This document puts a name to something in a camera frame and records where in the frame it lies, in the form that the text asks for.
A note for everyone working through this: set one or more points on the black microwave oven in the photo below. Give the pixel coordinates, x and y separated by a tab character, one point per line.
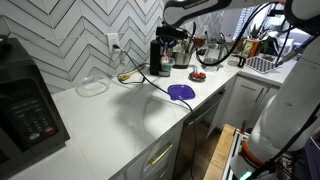
31	127

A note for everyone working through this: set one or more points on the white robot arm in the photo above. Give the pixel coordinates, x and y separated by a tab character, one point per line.
291	116

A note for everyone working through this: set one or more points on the green juice carton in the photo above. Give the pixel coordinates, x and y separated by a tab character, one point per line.
247	49

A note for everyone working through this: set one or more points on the patterned dish mat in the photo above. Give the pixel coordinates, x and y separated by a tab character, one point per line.
260	65

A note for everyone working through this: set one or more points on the orange and white spoon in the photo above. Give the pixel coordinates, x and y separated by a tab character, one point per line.
164	59

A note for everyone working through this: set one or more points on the wooden board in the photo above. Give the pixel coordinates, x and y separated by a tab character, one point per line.
219	159

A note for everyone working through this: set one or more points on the round metal dish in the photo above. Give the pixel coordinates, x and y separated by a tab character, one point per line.
196	80

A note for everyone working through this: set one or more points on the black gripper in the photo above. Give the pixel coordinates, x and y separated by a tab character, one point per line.
167	32

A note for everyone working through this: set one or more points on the steel utensil pot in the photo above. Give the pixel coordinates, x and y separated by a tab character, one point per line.
181	60

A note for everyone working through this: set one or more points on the purple plastic lid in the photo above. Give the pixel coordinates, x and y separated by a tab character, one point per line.
182	92

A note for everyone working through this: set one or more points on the white wall outlet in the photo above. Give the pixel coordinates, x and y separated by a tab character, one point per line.
113	39

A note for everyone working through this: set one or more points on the clear bowl under coffeemaker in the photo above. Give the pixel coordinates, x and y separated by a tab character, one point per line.
166	68

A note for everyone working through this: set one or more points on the blue white packet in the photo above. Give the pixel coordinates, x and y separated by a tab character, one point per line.
195	70

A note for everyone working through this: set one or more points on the clear glass bowl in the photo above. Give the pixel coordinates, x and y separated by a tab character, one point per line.
93	85

